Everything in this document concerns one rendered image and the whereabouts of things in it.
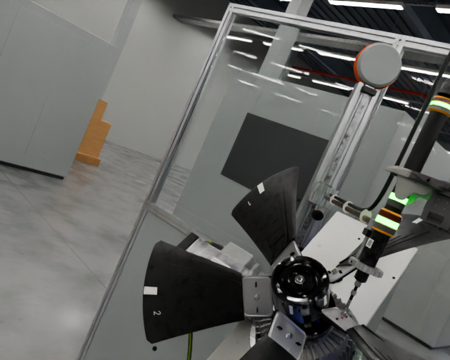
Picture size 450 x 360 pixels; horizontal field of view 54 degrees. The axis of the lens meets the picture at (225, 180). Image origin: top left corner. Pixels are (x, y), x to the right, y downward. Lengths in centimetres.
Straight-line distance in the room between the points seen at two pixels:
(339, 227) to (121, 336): 133
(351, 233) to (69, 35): 539
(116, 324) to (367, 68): 164
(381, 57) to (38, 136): 531
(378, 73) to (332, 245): 64
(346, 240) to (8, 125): 536
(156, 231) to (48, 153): 447
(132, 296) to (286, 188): 133
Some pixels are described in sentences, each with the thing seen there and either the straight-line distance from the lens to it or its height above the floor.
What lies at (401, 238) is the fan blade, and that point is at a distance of 104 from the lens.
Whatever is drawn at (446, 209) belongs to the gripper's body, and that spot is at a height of 147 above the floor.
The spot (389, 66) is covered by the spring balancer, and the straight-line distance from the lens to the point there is 167.
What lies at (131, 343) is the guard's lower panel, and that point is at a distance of 229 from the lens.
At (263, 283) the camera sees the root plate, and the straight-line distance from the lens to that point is 98.
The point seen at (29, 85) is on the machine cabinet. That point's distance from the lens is 622.
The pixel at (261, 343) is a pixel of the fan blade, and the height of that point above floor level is 110.
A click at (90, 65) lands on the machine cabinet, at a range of 647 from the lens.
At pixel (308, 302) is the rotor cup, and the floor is 120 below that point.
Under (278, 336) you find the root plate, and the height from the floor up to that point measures 111.
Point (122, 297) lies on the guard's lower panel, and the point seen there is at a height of 51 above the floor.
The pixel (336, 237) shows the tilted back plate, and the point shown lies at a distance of 136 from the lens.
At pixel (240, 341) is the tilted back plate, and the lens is 119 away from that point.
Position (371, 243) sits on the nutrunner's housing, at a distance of 92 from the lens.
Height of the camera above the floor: 141
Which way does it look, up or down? 4 degrees down
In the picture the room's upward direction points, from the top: 24 degrees clockwise
